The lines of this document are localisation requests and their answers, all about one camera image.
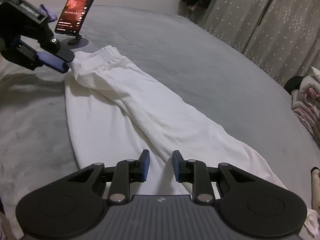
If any grey star-print curtain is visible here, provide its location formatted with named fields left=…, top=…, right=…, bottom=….
left=244, top=0, right=320, bottom=88
left=200, top=0, right=278, bottom=47

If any beige folded garment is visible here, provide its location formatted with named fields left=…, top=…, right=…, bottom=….
left=311, top=166, right=320, bottom=217

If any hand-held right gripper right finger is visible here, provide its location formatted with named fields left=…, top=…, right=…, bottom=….
left=172, top=150, right=288, bottom=203

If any black smartphone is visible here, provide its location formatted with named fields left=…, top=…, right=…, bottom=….
left=54, top=0, right=104, bottom=35

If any purple cloth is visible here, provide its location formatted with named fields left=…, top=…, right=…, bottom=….
left=39, top=4, right=59, bottom=23

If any white long-sleeve shirt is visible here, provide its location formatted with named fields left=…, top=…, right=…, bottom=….
left=64, top=45, right=319, bottom=239

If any dark round phone stand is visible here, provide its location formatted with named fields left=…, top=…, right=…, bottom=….
left=61, top=32, right=88, bottom=49

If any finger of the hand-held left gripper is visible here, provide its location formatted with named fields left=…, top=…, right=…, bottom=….
left=2, top=39, right=70, bottom=74
left=37, top=34, right=75, bottom=63

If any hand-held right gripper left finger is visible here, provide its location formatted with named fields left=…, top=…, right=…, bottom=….
left=66, top=149, right=150, bottom=203

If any folded floral quilt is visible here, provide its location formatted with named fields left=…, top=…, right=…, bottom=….
left=291, top=66, right=320, bottom=150

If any grey bed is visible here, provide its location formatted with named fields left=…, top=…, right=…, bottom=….
left=0, top=4, right=320, bottom=240

